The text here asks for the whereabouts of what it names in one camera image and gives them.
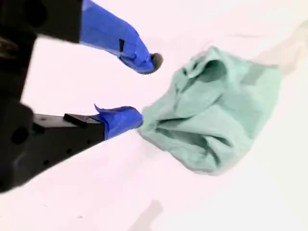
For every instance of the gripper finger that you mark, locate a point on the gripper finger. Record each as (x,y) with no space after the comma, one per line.
(108,31)
(79,132)

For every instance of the pale green T-shirt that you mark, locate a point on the pale green T-shirt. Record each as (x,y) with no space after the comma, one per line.
(204,120)

